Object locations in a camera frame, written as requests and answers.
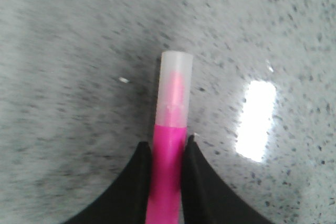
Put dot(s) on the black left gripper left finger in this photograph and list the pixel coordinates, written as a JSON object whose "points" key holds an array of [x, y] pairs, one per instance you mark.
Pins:
{"points": [[125, 200]]}

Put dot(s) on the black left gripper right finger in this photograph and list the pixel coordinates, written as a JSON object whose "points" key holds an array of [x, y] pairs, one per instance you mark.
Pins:
{"points": [[206, 198]]}

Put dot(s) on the pink highlighter pen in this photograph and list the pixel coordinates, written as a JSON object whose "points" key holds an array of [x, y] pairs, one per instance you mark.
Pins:
{"points": [[170, 131]]}

